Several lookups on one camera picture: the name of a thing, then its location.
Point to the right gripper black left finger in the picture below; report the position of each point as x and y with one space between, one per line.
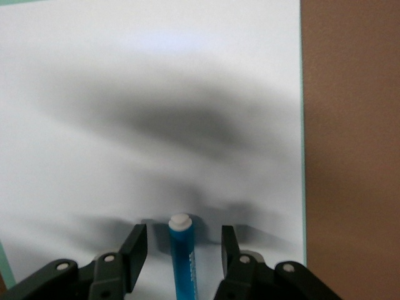
136 253

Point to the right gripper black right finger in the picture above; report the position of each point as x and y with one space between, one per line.
229 253

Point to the blue marker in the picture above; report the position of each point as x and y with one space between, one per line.
182 259

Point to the light green clipboard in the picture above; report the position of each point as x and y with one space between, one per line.
302 125

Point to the white paper sheet on clipboard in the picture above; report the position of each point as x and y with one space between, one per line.
140 78

